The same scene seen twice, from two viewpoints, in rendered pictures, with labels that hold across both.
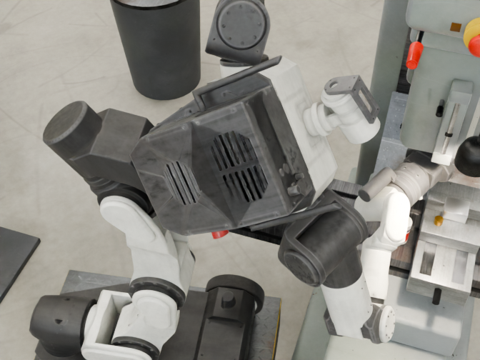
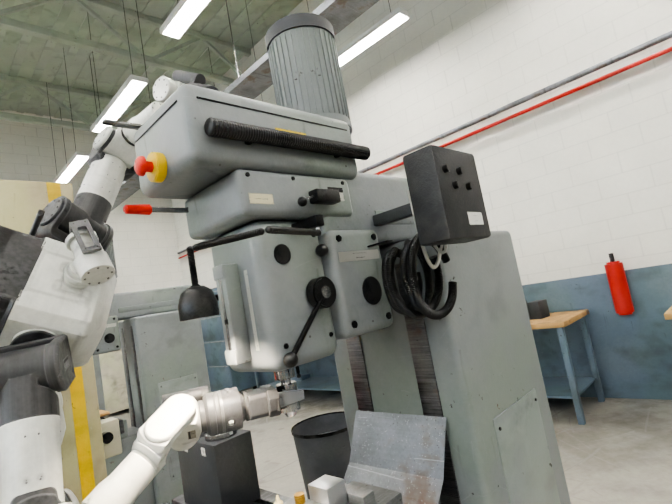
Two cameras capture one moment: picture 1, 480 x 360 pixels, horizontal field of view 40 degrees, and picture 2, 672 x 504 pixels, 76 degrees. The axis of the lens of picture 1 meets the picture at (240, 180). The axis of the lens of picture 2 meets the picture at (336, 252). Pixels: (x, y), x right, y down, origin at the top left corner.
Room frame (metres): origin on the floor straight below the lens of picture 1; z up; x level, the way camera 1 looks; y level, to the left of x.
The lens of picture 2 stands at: (0.22, -1.03, 1.44)
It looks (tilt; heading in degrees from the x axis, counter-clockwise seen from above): 6 degrees up; 23
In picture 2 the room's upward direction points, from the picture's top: 10 degrees counter-clockwise
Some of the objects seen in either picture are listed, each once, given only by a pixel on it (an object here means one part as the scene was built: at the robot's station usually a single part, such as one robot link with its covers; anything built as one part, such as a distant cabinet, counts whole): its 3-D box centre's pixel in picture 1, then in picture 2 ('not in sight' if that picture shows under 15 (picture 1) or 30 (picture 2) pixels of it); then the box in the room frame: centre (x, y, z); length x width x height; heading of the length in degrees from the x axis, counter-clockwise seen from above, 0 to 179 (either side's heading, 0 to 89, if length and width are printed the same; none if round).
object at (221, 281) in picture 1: (234, 296); not in sight; (1.15, 0.03, 0.50); 0.20 x 0.05 x 0.20; 79
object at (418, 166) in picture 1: (417, 174); (248, 406); (1.02, -0.42, 1.24); 0.13 x 0.12 x 0.10; 44
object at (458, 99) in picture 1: (451, 123); (232, 313); (0.98, -0.45, 1.45); 0.04 x 0.04 x 0.21; 69
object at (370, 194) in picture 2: not in sight; (387, 217); (1.55, -0.67, 1.66); 0.80 x 0.23 x 0.20; 159
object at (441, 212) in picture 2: not in sight; (450, 196); (1.24, -0.91, 1.62); 0.20 x 0.09 x 0.21; 159
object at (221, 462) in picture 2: not in sight; (216, 464); (1.24, -0.11, 1.02); 0.22 x 0.12 x 0.20; 70
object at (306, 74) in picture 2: not in sight; (308, 85); (1.31, -0.58, 2.05); 0.20 x 0.20 x 0.32
